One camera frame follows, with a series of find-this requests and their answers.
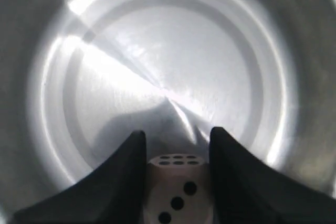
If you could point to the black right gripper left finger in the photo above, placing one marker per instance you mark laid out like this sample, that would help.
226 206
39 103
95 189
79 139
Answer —
112 193

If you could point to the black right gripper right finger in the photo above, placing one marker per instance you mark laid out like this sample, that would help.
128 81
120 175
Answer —
248 191

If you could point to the beige wooden die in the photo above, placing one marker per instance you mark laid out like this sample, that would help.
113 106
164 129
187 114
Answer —
178 190

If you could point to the stainless steel round bowl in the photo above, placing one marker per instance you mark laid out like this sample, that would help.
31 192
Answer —
78 76

